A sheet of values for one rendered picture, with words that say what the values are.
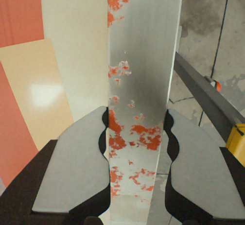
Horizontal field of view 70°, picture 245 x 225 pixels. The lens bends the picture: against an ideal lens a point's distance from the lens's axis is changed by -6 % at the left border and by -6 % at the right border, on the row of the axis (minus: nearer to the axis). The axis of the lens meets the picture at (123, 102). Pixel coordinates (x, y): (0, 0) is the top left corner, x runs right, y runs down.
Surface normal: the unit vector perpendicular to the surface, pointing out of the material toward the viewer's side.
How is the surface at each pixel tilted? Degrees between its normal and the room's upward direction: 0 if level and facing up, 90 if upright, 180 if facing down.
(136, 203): 1
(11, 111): 1
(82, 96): 1
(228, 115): 90
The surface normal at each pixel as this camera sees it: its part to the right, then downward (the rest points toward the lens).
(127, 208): -0.04, 0.46
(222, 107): 0.03, -0.88
